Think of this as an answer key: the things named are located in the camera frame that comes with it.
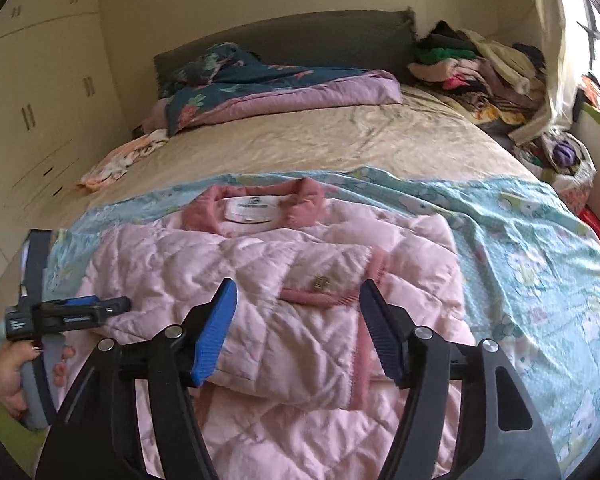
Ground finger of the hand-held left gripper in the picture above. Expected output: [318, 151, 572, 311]
[55, 296, 102, 310]
[60, 297, 132, 332]

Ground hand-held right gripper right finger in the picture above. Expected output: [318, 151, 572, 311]
[358, 280, 563, 480]

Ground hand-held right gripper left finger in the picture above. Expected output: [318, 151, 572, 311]
[34, 277, 238, 480]

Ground pink quilted jacket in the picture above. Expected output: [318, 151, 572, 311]
[55, 177, 476, 480]

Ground white basket of clothes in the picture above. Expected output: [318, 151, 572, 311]
[522, 132, 598, 211]

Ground pile of mixed clothes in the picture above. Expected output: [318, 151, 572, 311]
[407, 20, 548, 126]

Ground person's left hand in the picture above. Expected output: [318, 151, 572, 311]
[0, 341, 77, 419]

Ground peach floral garment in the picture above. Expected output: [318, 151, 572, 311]
[77, 129, 170, 192]

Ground blue cartoon printed sheet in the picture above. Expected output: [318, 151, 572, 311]
[45, 166, 600, 476]

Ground pink pillow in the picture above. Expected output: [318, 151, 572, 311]
[142, 100, 171, 133]

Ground cream wardrobe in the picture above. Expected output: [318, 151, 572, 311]
[0, 0, 133, 311]

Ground bed with beige sheet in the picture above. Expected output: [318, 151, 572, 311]
[0, 82, 600, 480]

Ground red cloth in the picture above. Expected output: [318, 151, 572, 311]
[580, 207, 600, 256]

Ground dark floral quilt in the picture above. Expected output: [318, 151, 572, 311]
[162, 42, 402, 136]

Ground grey headboard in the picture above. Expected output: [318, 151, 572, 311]
[152, 10, 417, 88]

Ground orange patterned cloth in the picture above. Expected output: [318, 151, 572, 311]
[577, 72, 600, 126]

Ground cream curtain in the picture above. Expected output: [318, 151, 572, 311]
[510, 0, 576, 143]

